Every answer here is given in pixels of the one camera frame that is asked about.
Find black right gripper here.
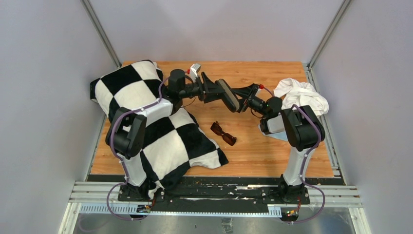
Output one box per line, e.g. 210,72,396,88
225,83,269,117

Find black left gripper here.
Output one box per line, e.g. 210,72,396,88
178,72,224,104

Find black glasses case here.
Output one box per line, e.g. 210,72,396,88
215,79,240,113

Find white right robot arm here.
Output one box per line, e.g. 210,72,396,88
225,84,325,204

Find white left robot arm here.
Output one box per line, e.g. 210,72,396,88
94,61,228,201

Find tortoiseshell brown sunglasses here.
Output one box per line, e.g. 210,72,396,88
210,121,237,146

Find light blue cleaning cloth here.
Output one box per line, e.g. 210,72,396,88
258,125,288,142

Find crumpled white cloth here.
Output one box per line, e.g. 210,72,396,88
273,78,329,117

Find black white checkered pillow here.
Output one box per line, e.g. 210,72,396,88
90,60,228,199

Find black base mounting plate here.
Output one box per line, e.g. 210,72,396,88
117,176,310,213

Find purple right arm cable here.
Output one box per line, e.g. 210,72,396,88
259,84,326,224

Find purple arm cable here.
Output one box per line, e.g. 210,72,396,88
259,84,326,224
106,76,170,221

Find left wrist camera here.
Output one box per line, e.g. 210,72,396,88
187,63,201,82

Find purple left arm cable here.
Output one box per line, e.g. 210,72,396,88
106,76,170,221

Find aluminium frame rail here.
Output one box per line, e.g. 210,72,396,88
59,181,371,234

